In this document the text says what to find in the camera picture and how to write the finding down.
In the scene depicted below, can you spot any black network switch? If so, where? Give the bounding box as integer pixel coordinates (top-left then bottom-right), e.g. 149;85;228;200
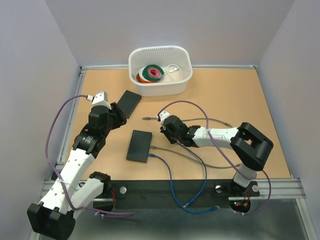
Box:
117;90;142;119
126;130;152;163

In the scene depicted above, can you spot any dark blue ethernet cable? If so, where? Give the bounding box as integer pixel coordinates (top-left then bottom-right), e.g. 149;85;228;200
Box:
176;142;208;208

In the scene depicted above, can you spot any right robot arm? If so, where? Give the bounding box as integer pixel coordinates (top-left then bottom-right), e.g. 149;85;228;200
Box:
157;111;274;195

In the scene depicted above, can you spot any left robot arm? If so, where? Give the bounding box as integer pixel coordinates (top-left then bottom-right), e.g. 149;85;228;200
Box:
27;102;127;240

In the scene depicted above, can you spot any white plastic bin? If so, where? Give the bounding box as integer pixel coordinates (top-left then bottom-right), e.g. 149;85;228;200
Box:
128;45;193;97

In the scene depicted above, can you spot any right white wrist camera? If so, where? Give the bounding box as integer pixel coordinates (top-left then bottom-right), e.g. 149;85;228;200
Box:
156;110;171;124

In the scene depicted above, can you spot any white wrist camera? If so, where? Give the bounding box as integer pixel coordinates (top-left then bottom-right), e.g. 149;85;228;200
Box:
86;91;111;109
156;110;171;124

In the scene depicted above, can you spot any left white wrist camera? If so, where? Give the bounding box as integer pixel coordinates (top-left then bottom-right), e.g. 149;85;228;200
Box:
86;91;111;109

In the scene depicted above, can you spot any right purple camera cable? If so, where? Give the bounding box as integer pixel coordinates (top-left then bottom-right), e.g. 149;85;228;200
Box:
156;100;272;216

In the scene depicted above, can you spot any purple camera cable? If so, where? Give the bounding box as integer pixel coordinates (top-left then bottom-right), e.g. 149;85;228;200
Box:
156;100;272;216
44;94;135;219

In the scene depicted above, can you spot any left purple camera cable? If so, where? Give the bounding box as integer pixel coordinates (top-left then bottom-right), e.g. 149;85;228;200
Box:
44;94;135;219

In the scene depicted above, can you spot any orange coiled cable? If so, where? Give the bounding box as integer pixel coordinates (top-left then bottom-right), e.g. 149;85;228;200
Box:
136;72;161;85

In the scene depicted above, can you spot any white usb cable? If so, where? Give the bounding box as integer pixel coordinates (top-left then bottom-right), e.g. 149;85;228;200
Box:
162;64;185;83

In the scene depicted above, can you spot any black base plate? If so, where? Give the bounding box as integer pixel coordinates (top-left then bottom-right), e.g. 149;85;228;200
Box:
82;179;261;211

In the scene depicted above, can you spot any pink coiled cable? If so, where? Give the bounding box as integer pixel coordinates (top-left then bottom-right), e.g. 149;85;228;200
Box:
148;67;162;79

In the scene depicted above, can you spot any aluminium table frame rail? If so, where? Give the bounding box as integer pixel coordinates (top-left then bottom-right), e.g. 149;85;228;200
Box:
39;64;307;201

